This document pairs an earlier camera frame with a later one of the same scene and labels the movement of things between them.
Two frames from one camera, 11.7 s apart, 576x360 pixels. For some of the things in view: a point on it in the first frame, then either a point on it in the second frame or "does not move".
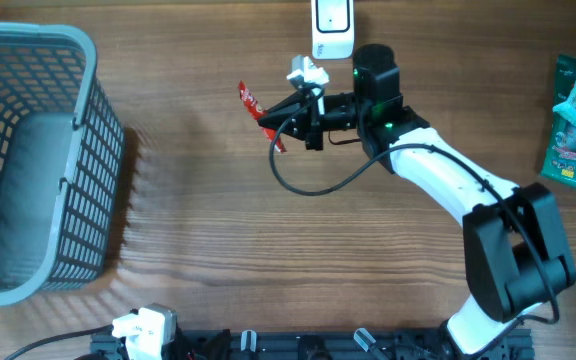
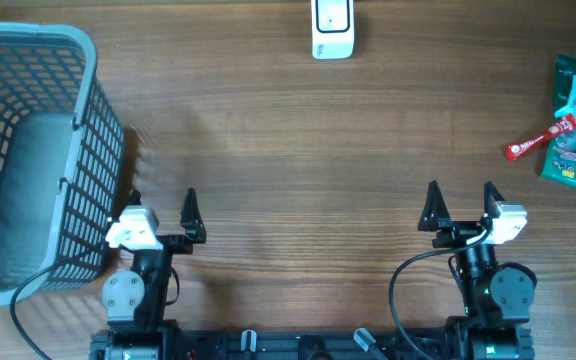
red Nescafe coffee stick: x=257 y=112 to x=567 y=124
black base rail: x=471 y=338 does not move
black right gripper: x=307 y=126 to x=455 y=231
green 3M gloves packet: x=570 y=156 does not move
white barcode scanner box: x=332 y=29 does not move
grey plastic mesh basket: x=45 y=152 does not move
